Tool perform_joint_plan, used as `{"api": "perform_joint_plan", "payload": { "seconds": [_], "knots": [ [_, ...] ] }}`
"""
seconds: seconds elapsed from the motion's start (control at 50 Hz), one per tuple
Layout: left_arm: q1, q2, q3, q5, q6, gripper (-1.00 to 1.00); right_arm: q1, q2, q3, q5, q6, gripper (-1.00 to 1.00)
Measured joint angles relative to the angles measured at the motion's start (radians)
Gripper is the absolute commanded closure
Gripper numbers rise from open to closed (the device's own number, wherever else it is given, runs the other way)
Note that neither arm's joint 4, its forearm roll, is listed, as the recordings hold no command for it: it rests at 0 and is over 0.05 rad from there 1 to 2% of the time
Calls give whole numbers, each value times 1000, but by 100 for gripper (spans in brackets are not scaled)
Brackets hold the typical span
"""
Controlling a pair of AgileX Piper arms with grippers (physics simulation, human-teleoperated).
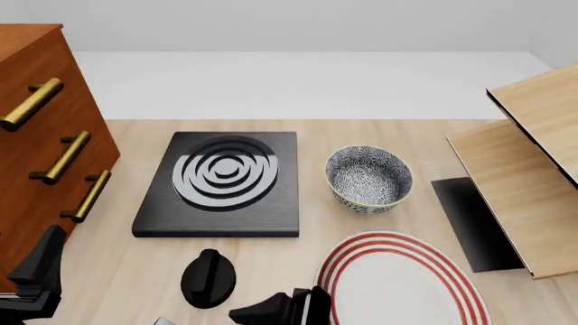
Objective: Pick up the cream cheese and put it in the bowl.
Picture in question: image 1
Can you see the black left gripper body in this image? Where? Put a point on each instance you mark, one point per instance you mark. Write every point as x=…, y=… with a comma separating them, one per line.
x=31, y=304

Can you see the blue-white patterned bowl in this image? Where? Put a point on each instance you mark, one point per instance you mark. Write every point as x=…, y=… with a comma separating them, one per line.
x=368, y=176

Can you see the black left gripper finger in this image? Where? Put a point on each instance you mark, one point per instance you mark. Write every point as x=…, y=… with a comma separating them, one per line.
x=43, y=264

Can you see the white plate with red rings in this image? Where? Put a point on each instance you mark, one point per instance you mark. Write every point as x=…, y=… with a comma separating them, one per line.
x=397, y=287

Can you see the round black stove knob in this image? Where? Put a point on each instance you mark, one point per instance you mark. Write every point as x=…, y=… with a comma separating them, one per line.
x=207, y=281

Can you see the pale wooden rack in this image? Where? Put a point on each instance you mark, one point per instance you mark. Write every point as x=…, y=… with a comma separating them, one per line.
x=519, y=189

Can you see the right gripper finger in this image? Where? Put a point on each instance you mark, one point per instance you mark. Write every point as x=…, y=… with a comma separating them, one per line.
x=268, y=309
x=318, y=308

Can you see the brown wooden cabinet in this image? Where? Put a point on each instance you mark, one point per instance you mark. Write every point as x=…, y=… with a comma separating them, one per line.
x=31, y=142

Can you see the flat black stove plate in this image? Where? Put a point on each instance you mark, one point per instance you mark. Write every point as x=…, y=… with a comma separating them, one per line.
x=275, y=203

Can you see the small grey flat plate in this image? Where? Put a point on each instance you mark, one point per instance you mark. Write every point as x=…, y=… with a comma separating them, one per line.
x=165, y=321

